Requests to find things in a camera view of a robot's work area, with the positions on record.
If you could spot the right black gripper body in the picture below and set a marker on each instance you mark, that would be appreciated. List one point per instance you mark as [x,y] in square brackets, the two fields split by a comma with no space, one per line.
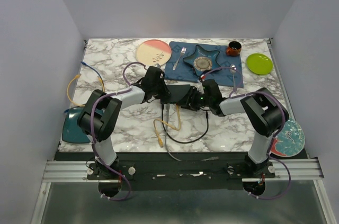
[204,101]

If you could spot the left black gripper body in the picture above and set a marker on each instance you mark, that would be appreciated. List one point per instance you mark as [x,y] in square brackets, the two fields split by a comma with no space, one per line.
[160,90]

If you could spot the dark grey network switch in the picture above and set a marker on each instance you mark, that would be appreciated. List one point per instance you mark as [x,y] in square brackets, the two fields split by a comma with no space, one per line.
[176,93]

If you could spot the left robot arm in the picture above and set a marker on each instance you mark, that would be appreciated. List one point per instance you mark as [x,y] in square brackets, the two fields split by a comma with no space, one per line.
[100,113]

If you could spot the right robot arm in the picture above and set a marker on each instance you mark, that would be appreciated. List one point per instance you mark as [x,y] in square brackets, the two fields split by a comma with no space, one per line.
[266,114]

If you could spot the blue cloth placemat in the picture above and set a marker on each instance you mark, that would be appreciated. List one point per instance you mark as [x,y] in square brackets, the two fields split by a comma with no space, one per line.
[185,73]

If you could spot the pink cream round plate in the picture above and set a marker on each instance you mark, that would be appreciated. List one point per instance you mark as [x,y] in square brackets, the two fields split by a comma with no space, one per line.
[152,52]

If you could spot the silver spoon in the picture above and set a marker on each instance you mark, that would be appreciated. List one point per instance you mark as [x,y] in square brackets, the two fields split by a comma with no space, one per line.
[233,70]

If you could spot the blue star shaped dish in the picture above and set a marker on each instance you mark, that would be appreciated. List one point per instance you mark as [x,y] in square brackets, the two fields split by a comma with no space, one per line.
[202,60]

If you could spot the silver fork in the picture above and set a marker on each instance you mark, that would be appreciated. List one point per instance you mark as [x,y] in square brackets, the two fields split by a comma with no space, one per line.
[182,53]

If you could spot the orange brown mug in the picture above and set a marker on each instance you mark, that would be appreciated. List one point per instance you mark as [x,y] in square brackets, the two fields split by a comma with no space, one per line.
[234,48]

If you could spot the green round plate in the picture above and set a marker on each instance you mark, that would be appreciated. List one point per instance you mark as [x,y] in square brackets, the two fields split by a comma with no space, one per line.
[259,64]

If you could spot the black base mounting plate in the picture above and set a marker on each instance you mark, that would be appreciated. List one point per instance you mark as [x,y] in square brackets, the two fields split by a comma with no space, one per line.
[193,171]

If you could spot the red teal patterned plate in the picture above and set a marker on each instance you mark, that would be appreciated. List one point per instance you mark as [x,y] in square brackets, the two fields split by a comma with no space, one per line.
[290,141]

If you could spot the teal square plate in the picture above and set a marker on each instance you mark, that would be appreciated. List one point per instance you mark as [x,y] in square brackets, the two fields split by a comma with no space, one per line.
[72,133]

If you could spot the aluminium rail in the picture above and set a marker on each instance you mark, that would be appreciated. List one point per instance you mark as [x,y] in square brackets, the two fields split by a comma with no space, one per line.
[68,172]

